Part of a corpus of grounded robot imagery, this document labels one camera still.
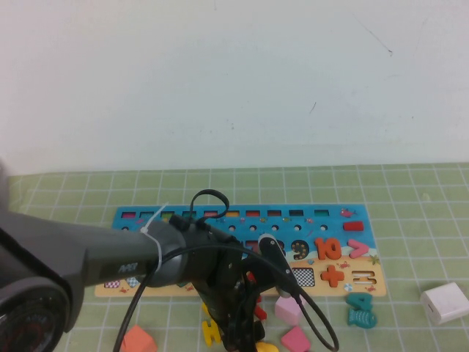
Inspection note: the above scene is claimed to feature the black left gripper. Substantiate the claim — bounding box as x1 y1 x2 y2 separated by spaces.
185 225 266 352

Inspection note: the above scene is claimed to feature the yellow letter H piece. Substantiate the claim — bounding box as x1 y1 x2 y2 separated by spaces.
201 318 223 348

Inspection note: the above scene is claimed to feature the orange plus sign piece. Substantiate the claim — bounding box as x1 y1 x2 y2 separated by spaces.
320 264 346 288

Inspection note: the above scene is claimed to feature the orange number ten piece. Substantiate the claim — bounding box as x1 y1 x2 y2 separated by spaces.
314 237 343 260

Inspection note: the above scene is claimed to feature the teal wooden fish piece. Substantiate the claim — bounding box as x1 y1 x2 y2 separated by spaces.
347 309 377 329

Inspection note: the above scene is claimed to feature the teal number four piece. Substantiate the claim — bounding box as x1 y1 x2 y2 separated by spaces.
346 292 374 312

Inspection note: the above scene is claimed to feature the pink greater-than sign piece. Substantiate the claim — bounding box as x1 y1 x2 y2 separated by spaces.
347 238 370 260

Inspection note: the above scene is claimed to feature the colourful number puzzle board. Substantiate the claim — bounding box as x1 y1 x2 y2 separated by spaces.
94 205 388 298

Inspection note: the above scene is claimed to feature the pink cube block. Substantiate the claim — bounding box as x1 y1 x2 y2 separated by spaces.
274 295 303 327

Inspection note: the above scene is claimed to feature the pink pentagon block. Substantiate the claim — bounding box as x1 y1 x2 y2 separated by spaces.
281 325 311 352

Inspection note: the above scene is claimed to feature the orange block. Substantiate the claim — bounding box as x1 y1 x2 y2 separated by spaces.
117 324 158 352

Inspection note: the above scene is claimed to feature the white zip tie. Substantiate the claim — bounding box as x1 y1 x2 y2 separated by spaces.
140 201 171 274

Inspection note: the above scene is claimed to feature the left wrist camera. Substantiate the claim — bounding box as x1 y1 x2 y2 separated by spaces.
257 232 295 298

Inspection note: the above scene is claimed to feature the long black camera cable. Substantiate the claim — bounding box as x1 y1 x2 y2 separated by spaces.
112 246 340 352

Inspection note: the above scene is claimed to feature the short black looped cable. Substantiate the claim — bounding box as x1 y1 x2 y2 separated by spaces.
190 189 229 224

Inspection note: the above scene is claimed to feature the white USB wall charger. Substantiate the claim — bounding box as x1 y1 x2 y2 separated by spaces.
419 281 469 326

